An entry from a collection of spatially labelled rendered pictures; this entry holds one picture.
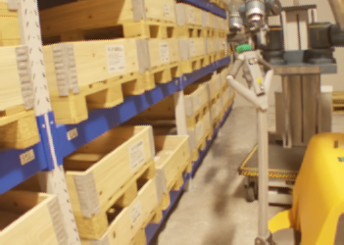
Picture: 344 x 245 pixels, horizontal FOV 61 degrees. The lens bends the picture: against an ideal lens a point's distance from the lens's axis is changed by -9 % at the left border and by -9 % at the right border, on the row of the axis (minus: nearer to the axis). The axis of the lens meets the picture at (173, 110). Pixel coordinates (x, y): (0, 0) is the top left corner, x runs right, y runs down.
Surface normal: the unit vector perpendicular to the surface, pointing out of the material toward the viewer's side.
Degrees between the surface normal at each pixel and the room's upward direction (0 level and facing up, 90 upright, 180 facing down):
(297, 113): 90
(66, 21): 90
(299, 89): 90
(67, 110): 90
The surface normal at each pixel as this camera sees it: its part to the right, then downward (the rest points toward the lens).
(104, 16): -0.29, 0.22
